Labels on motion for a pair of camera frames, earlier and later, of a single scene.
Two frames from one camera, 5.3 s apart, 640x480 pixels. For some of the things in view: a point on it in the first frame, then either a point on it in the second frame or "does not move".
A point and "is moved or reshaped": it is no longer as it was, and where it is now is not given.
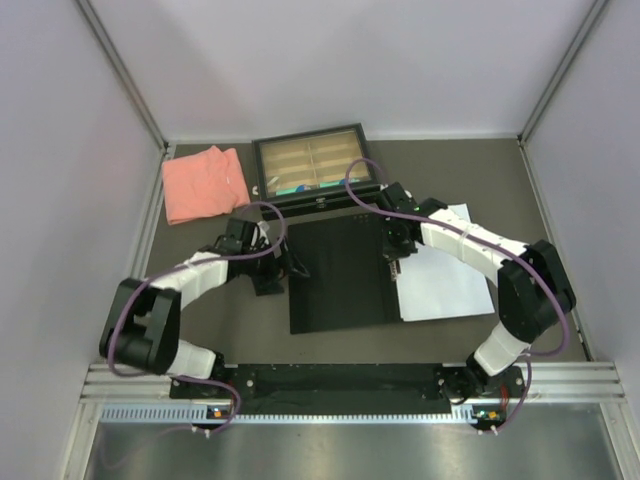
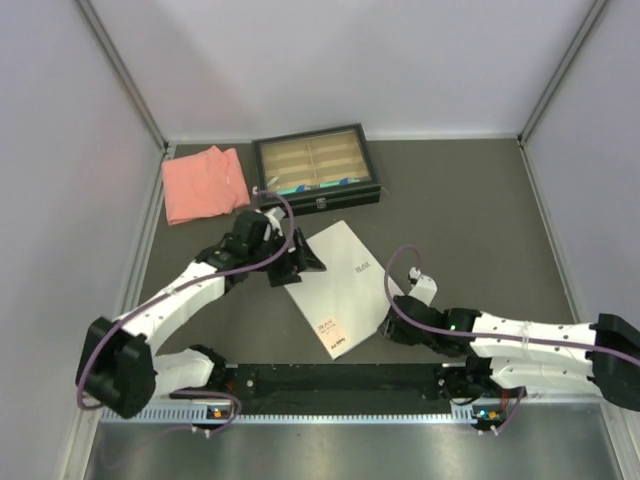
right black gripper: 393,252 → 391,328
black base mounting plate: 302,388 does not move
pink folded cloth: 203,184 does not move
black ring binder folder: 350,283 is moved or reshaped
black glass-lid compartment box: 318,170 does not move
